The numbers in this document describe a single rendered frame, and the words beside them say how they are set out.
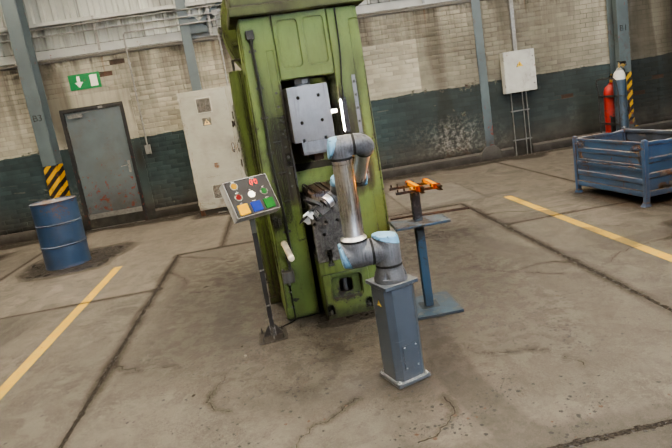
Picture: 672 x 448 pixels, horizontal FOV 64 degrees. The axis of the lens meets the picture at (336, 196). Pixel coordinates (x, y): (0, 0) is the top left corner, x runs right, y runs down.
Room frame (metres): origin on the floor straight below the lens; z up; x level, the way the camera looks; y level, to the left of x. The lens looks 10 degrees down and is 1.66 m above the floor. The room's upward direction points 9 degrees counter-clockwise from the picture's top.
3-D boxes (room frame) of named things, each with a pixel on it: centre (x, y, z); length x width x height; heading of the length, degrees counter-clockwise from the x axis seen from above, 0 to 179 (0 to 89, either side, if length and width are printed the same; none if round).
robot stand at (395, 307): (2.94, -0.24, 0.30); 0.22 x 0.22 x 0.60; 25
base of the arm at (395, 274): (2.94, -0.24, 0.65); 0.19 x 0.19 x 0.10
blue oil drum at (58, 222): (7.21, 3.73, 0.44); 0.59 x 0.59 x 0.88
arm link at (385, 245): (2.94, -0.23, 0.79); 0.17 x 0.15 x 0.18; 95
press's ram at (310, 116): (4.17, 0.08, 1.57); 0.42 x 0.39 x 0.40; 10
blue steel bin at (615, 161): (6.19, -3.49, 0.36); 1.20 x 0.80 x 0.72; 11
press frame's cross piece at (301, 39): (4.32, 0.11, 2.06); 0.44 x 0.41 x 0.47; 10
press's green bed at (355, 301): (4.18, 0.07, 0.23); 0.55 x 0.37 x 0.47; 10
